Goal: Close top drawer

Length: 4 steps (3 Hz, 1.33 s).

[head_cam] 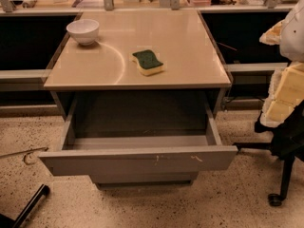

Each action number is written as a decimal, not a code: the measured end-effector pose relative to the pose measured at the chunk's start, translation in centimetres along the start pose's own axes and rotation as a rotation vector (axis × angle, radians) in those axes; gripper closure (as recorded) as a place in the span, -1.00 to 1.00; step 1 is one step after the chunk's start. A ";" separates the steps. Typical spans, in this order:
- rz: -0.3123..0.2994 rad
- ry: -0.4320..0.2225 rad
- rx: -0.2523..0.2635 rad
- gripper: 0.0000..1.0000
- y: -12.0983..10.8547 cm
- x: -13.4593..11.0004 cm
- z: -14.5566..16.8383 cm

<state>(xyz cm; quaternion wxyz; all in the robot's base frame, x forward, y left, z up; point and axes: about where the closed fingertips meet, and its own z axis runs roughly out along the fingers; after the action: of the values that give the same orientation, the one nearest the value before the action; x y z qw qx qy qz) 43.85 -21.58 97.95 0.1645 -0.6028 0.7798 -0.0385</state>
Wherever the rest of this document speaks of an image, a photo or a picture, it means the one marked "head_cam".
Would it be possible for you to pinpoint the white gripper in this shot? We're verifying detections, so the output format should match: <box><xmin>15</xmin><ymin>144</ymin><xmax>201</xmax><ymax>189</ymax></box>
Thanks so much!
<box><xmin>259</xmin><ymin>0</ymin><xmax>304</xmax><ymax>128</ymax></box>

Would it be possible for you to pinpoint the grey top drawer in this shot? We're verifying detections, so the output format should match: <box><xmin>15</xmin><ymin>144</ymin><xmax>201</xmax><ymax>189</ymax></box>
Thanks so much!
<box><xmin>40</xmin><ymin>90</ymin><xmax>237</xmax><ymax>180</ymax></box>

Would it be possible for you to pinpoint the black office chair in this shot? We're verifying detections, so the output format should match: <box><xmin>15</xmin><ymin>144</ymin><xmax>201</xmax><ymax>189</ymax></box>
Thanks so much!
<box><xmin>235</xmin><ymin>102</ymin><xmax>304</xmax><ymax>206</ymax></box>

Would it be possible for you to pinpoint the green and yellow sponge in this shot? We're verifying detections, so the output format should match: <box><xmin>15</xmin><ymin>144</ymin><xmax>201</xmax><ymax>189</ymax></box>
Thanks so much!
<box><xmin>132</xmin><ymin>49</ymin><xmax>164</xmax><ymax>76</ymax></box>

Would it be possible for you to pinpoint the white ceramic bowl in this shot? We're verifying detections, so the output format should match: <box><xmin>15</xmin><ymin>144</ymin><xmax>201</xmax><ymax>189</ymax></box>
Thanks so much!
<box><xmin>66</xmin><ymin>19</ymin><xmax>99</xmax><ymax>46</ymax></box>

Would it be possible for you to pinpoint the black chair leg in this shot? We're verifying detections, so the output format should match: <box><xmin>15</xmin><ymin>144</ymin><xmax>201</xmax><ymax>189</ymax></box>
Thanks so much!
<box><xmin>0</xmin><ymin>184</ymin><xmax>50</xmax><ymax>228</ymax></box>

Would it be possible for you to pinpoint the thin cable on floor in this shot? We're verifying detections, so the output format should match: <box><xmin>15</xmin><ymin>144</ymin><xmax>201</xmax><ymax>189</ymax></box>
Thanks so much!
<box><xmin>0</xmin><ymin>146</ymin><xmax>49</xmax><ymax>166</ymax></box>

